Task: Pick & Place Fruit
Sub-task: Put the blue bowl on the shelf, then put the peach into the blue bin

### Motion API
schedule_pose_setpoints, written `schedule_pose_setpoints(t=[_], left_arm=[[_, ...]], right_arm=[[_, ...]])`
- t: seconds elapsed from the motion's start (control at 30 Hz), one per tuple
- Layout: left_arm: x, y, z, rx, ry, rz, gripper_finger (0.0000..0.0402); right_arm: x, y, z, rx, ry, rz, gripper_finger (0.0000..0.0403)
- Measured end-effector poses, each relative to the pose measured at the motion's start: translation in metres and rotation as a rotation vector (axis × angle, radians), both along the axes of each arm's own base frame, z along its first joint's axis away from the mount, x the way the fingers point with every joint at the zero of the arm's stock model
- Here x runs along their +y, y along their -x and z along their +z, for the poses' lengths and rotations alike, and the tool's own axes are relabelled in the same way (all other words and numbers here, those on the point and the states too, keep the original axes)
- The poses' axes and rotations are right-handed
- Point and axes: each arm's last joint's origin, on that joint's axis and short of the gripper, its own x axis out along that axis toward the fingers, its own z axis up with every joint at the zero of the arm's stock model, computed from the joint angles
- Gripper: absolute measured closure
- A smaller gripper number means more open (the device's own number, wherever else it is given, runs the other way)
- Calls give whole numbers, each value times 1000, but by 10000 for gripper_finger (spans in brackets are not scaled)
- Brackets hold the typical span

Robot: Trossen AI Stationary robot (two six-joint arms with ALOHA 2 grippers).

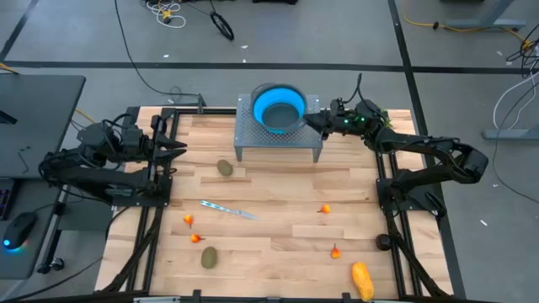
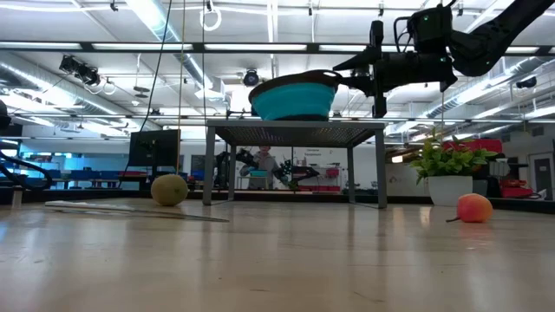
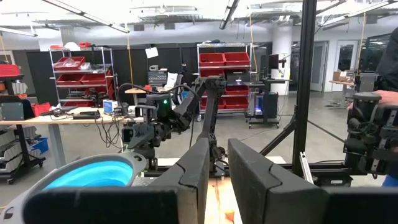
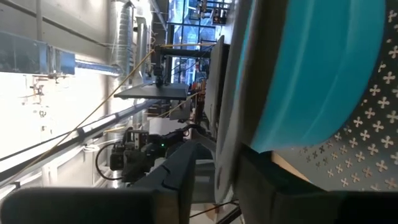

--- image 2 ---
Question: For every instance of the black ceiling camera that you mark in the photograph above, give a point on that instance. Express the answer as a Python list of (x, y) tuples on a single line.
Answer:
[(84, 73), (251, 79)]

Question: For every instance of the black aluminium table frame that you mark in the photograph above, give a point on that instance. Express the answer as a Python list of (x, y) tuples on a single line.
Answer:
[(282, 197)]

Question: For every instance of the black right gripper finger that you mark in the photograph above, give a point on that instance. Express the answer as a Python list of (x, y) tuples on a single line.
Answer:
[(362, 84), (360, 58)]

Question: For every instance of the black monitor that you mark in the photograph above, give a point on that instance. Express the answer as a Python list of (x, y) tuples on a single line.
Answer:
[(154, 147)]

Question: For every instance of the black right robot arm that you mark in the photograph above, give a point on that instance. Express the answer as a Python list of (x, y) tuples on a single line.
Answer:
[(490, 39)]

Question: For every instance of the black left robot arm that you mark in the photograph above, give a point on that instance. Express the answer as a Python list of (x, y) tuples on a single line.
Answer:
[(4, 117)]

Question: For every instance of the background black robot arm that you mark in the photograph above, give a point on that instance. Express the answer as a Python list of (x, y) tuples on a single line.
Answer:
[(303, 173)]

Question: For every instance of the black overhead crossbar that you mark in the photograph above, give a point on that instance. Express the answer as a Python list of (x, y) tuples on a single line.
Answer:
[(197, 47)]

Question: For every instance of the brown kiwi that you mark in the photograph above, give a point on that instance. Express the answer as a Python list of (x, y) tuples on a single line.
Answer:
[(169, 190)]

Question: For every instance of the blue collapsible bowl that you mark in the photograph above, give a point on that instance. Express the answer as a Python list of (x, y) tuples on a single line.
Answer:
[(295, 102)]

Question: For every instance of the small orange fruit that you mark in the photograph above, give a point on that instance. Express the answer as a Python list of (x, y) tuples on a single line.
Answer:
[(474, 208)]

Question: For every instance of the person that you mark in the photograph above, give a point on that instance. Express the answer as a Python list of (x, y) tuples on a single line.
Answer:
[(266, 167)]

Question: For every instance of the grey perforated metal shelf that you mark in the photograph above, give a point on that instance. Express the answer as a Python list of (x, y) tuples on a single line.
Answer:
[(295, 125)]

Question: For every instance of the green plant in white pot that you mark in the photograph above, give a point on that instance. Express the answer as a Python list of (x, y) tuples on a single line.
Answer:
[(450, 190)]

